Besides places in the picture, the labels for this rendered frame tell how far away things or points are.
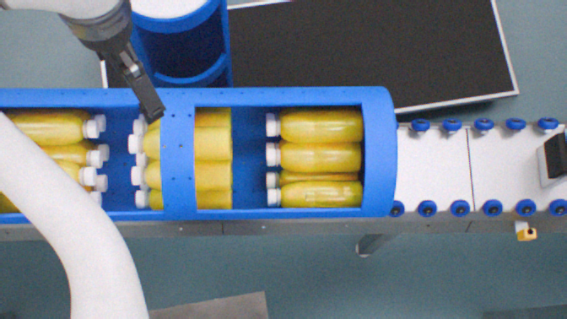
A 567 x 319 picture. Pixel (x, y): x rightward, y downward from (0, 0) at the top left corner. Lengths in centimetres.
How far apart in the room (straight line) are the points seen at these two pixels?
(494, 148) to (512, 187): 10
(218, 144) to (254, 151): 25
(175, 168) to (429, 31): 157
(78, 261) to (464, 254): 208
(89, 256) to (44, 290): 193
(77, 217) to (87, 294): 8
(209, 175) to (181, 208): 9
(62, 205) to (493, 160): 123
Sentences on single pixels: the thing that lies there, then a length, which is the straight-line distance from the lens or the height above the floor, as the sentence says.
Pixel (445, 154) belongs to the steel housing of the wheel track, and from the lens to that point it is 173.
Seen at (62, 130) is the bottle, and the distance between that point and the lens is 151.
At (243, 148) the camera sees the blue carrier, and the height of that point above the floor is 97.
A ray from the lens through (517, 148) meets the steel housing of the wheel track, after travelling 179.
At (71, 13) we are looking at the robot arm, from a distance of 86.
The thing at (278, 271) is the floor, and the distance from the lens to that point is 255.
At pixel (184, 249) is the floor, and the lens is 257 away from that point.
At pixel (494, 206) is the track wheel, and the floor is 98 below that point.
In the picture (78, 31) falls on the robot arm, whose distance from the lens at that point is 90.
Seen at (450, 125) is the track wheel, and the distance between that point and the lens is 170.
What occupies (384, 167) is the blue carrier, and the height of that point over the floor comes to 122.
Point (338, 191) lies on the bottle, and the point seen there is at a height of 109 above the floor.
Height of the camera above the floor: 254
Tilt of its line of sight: 75 degrees down
